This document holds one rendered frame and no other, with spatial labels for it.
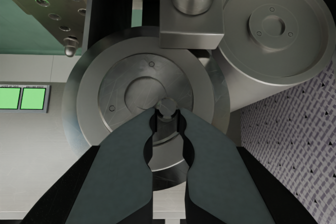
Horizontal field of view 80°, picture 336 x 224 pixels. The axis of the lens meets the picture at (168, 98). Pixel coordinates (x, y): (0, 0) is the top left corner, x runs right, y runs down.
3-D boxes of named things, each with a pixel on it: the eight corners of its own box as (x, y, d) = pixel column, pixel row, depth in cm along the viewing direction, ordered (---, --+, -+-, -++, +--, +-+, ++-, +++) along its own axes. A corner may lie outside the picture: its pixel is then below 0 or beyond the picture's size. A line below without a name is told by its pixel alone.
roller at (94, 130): (212, 37, 18) (218, 172, 16) (182, 97, 43) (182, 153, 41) (82, 34, 18) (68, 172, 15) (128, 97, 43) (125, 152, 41)
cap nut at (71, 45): (75, 37, 51) (73, 54, 50) (81, 44, 55) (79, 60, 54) (61, 37, 51) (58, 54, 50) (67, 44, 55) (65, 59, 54)
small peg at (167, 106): (152, 112, 13) (162, 92, 13) (153, 117, 15) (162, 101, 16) (172, 122, 13) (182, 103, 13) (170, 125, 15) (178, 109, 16)
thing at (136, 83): (140, 34, 17) (212, 90, 16) (142, 45, 19) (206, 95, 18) (76, 102, 15) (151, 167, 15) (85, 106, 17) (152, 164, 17)
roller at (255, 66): (326, -27, 21) (347, 86, 18) (235, 65, 46) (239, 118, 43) (209, -31, 20) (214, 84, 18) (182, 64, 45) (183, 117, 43)
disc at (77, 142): (225, 26, 20) (236, 191, 16) (224, 29, 20) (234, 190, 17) (70, 23, 19) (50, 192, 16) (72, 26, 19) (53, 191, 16)
